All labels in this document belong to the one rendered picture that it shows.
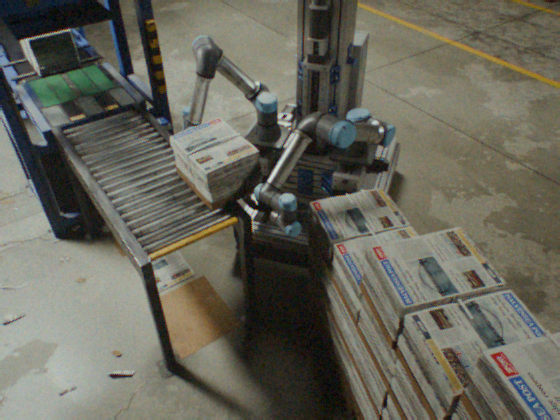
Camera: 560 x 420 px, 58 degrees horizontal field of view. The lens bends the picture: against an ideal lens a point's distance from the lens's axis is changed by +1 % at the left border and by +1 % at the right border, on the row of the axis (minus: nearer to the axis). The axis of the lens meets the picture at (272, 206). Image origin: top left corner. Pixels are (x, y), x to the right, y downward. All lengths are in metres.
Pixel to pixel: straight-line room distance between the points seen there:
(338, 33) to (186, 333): 1.78
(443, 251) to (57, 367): 2.06
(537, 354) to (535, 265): 2.19
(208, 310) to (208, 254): 0.45
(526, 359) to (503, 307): 0.42
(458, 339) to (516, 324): 0.20
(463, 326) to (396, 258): 0.32
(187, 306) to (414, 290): 1.65
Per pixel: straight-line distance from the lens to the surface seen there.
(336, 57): 2.70
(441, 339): 1.64
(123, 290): 3.22
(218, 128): 2.52
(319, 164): 2.79
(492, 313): 1.75
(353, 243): 2.18
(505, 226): 3.76
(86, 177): 2.77
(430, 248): 1.88
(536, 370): 1.37
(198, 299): 3.07
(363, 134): 2.37
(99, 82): 3.70
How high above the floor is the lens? 2.35
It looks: 40 degrees down
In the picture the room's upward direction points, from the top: 1 degrees counter-clockwise
